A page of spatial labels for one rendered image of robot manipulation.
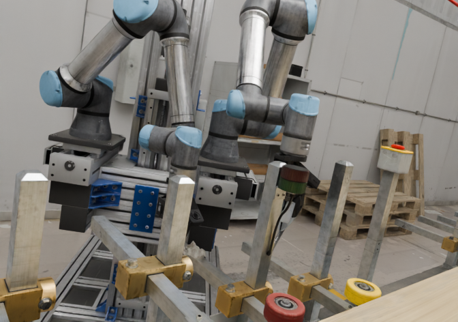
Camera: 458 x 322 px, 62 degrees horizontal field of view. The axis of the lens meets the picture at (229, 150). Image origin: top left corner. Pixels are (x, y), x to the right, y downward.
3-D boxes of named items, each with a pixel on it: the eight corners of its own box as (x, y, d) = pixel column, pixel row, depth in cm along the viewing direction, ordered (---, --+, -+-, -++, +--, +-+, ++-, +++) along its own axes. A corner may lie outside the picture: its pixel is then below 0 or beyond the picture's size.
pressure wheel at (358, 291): (341, 334, 89) (352, 289, 87) (333, 315, 97) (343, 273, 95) (375, 342, 88) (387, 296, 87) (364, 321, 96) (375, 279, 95)
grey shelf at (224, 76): (187, 214, 388) (214, 61, 364) (256, 211, 439) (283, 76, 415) (209, 231, 352) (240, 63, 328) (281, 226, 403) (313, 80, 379)
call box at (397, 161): (375, 170, 118) (381, 145, 117) (386, 170, 123) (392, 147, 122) (396, 176, 113) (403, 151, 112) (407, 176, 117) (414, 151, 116)
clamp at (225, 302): (214, 306, 86) (218, 286, 86) (257, 294, 95) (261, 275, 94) (229, 320, 82) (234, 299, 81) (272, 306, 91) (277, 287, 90)
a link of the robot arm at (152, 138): (158, 147, 121) (186, 155, 116) (133, 149, 111) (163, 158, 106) (162, 123, 120) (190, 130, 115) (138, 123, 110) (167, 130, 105)
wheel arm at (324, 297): (239, 252, 123) (242, 240, 122) (247, 251, 125) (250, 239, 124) (356, 333, 90) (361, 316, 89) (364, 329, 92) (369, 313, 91)
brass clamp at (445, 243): (439, 247, 167) (442, 237, 166) (451, 243, 175) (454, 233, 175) (454, 253, 162) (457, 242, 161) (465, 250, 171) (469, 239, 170)
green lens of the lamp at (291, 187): (272, 185, 82) (273, 175, 82) (290, 185, 86) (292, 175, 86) (292, 194, 78) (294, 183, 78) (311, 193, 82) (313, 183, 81)
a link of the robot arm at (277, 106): (264, 95, 112) (272, 96, 101) (301, 101, 113) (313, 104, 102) (259, 121, 113) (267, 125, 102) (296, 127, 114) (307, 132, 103)
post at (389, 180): (348, 301, 125) (381, 168, 118) (356, 298, 128) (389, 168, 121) (360, 309, 121) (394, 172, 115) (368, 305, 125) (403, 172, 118)
